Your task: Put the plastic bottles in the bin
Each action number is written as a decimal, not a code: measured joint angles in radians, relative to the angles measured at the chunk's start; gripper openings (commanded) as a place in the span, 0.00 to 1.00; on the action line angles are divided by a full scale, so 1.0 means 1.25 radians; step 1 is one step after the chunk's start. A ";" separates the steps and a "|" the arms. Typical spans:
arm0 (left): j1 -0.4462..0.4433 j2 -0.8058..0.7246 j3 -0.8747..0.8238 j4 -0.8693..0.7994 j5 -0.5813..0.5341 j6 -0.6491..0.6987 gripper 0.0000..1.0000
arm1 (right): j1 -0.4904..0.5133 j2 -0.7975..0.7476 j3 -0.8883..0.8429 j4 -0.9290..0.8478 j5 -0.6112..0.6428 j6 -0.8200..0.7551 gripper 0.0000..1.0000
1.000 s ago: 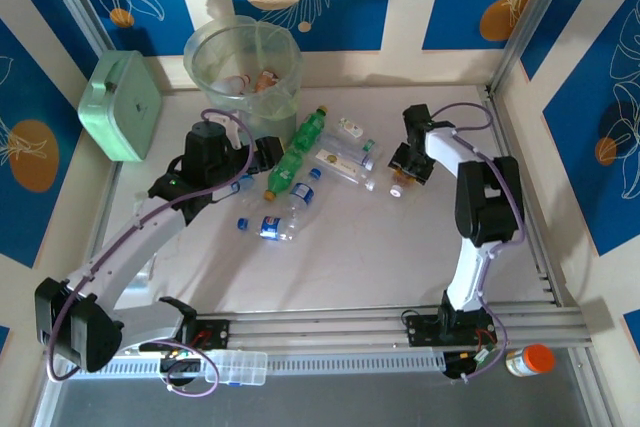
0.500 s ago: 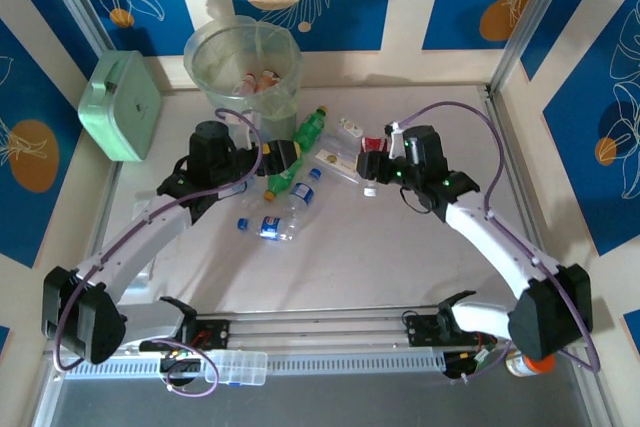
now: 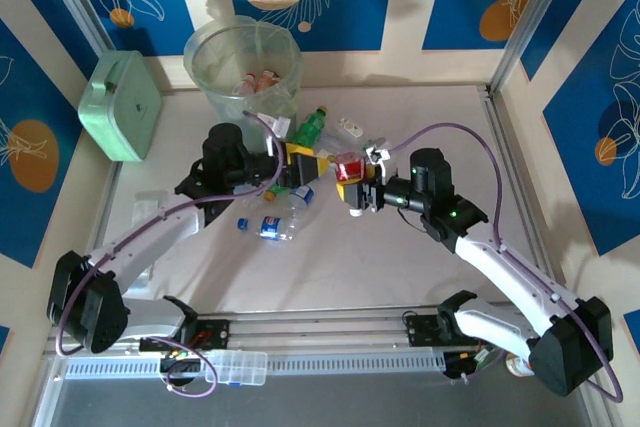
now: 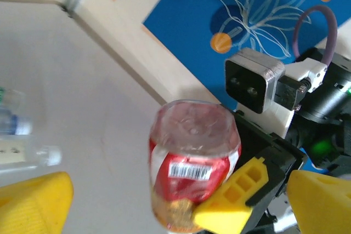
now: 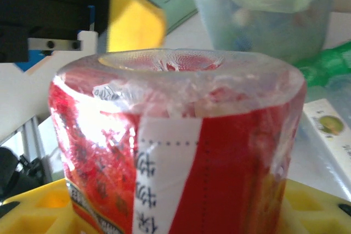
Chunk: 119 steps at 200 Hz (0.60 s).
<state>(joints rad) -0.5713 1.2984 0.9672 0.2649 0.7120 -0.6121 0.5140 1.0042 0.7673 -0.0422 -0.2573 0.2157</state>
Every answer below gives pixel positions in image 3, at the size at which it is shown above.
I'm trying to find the green bottle yellow cap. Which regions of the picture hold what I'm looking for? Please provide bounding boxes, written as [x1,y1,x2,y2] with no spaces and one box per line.
[291,105,330,148]

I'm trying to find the clear bottle white label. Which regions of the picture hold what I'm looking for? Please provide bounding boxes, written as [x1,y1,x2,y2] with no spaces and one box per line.
[315,130,351,161]

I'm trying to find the small white bottle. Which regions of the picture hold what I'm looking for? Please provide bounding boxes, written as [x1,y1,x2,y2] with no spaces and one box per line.
[337,117,365,141]

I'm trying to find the clear bottle blue red label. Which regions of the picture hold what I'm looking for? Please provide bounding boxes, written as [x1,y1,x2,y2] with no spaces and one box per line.
[235,214,312,244]

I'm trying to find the brown label bottle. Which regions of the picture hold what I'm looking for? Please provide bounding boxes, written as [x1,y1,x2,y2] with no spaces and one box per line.
[255,69,281,94]

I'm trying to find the white bottle red label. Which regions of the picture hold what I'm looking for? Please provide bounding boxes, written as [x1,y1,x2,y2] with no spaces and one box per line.
[234,72,259,96]

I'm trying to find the translucent plastic bin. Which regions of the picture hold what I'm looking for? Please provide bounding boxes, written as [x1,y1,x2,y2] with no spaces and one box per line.
[183,14,305,156]

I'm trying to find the clear plastic packet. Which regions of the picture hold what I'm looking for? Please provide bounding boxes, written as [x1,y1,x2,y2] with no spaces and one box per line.
[133,190,169,221]
[134,266,156,293]

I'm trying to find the mint green square box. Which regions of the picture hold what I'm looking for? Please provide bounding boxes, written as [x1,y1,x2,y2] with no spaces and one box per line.
[77,50,164,163]

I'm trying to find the black electronics board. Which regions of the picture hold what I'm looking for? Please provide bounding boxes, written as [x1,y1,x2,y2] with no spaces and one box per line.
[158,349,207,388]
[442,349,501,384]

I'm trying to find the clear plastic organizer box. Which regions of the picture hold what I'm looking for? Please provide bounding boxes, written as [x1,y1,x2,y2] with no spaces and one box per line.
[204,350,269,388]

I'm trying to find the grey metal base sheet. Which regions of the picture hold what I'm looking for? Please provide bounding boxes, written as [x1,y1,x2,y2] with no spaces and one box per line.
[32,344,614,427]

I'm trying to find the purple cable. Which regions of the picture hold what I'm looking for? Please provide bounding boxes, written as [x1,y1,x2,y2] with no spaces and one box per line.
[387,121,624,404]
[54,109,281,398]

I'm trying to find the long aluminium base rail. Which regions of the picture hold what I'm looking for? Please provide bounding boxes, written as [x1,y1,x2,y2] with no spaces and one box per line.
[47,302,596,352]

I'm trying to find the grey slotted cable duct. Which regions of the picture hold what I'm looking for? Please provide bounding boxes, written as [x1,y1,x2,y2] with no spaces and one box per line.
[59,350,449,381]

